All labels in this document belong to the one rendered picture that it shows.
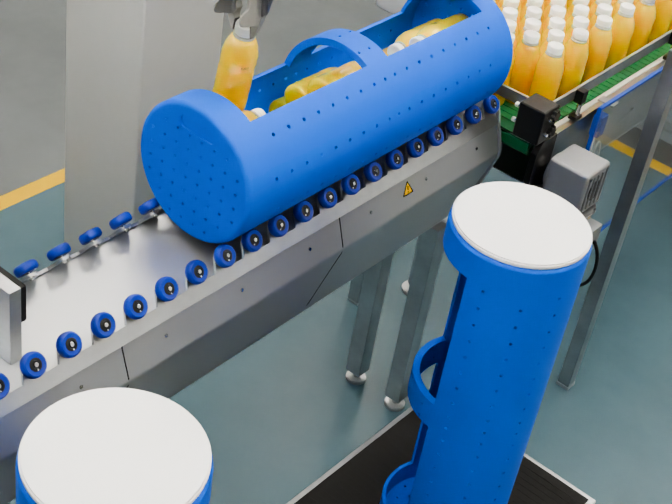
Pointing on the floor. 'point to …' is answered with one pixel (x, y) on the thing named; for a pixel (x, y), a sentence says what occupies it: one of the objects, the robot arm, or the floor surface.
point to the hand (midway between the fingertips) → (246, 25)
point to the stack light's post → (619, 224)
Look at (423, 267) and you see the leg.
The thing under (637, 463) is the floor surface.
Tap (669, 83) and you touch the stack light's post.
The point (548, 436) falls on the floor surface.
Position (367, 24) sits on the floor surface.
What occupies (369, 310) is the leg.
